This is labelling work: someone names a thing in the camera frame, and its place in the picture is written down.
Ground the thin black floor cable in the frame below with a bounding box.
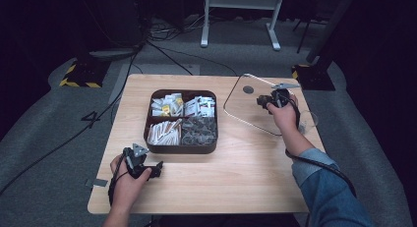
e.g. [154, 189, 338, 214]
[147, 39, 238, 78]

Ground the clear square box lid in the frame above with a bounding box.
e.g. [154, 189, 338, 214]
[222, 73, 298, 138]

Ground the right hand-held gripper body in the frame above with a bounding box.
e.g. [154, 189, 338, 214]
[264, 82, 301, 116]

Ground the grey slanted post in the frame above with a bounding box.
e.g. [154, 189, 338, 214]
[306, 0, 359, 64]

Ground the yellow black striped stand base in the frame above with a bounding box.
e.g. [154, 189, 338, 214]
[290, 63, 336, 91]
[58, 58, 112, 89]

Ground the brown divided box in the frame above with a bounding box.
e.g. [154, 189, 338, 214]
[143, 88, 219, 155]

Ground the person's left hand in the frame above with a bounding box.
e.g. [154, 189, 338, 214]
[109, 153, 153, 216]

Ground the long black floor cable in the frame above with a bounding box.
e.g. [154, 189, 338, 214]
[0, 48, 141, 197]

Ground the pile of white yellow packets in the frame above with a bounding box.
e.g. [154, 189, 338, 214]
[150, 92, 185, 118]

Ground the black tripod leg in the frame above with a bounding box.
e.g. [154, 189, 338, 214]
[292, 16, 317, 55]

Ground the pile of white red packets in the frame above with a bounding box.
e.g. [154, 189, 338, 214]
[184, 95, 216, 118]

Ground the pile of dark pyramid sachets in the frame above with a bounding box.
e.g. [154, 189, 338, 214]
[181, 116, 217, 145]

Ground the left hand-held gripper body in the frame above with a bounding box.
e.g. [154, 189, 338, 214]
[122, 142, 151, 180]

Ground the pile of white stick sachets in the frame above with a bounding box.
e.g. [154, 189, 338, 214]
[147, 118, 183, 144]

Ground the left hand-held gripper cable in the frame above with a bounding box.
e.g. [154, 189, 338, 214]
[107, 153, 131, 206]

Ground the bundle of floor cables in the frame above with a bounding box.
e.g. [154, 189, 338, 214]
[147, 12, 206, 43]

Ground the person's right hand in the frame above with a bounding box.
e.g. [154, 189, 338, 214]
[267, 94, 300, 134]

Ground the grey tape strip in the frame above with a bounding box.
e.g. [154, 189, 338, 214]
[85, 178, 109, 189]

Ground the white desk frame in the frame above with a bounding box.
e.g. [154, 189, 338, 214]
[200, 0, 285, 52]

